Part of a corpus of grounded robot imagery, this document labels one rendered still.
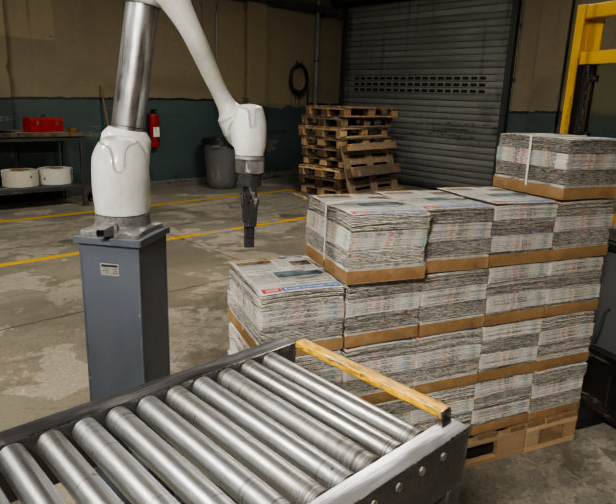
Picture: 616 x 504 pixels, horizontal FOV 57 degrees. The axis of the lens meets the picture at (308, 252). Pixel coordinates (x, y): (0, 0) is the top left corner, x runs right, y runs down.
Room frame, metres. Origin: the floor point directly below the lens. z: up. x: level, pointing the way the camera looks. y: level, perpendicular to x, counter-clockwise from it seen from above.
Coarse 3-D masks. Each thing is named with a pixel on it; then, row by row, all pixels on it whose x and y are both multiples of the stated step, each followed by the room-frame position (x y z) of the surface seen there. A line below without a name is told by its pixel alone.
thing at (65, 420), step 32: (256, 352) 1.27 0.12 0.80; (288, 352) 1.32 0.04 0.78; (160, 384) 1.09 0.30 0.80; (192, 384) 1.12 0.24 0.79; (64, 416) 0.96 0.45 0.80; (96, 416) 0.97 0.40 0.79; (0, 448) 0.86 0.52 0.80; (32, 448) 0.89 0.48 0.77; (128, 448) 1.02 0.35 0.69; (0, 480) 0.85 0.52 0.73
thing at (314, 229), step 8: (312, 200) 2.01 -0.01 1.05; (320, 200) 1.94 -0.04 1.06; (328, 200) 1.94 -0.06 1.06; (336, 200) 1.95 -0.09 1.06; (344, 200) 1.96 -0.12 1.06; (360, 200) 1.97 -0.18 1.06; (368, 200) 1.98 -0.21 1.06; (376, 200) 1.98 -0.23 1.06; (384, 200) 1.99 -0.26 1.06; (312, 208) 2.00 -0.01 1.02; (320, 208) 1.94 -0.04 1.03; (312, 216) 2.00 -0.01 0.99; (320, 216) 1.93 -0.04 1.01; (312, 224) 2.00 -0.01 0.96; (320, 224) 1.92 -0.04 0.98; (312, 232) 1.98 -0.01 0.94; (320, 232) 1.92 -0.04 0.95; (312, 240) 1.98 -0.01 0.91; (320, 240) 1.91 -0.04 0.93; (320, 248) 1.91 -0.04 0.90
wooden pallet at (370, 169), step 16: (352, 144) 8.08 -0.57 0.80; (368, 144) 8.35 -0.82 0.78; (384, 144) 8.64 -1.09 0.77; (352, 160) 8.19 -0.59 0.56; (368, 160) 8.42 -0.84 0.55; (384, 160) 8.75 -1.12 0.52; (352, 176) 7.90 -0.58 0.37; (368, 176) 8.36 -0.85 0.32; (352, 192) 7.97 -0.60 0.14; (368, 192) 8.07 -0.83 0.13
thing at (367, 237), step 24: (336, 216) 1.81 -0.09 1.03; (360, 216) 1.71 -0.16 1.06; (384, 216) 1.74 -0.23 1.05; (408, 216) 1.77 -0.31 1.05; (336, 240) 1.79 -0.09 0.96; (360, 240) 1.72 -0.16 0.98; (384, 240) 1.75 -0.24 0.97; (408, 240) 1.78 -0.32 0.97; (336, 264) 1.78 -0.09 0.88; (360, 264) 1.73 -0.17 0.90; (384, 264) 1.75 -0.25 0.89; (408, 264) 1.78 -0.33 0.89
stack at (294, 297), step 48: (240, 288) 1.81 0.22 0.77; (288, 288) 1.67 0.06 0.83; (336, 288) 1.71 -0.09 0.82; (384, 288) 1.79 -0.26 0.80; (432, 288) 1.87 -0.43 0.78; (480, 288) 1.96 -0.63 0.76; (528, 288) 2.05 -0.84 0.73; (240, 336) 1.82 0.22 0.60; (288, 336) 1.65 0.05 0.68; (336, 336) 1.72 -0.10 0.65; (432, 336) 1.87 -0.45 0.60; (480, 336) 1.96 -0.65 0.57; (528, 336) 2.06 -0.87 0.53; (336, 384) 1.72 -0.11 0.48; (480, 384) 1.97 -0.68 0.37; (528, 384) 2.07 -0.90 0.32
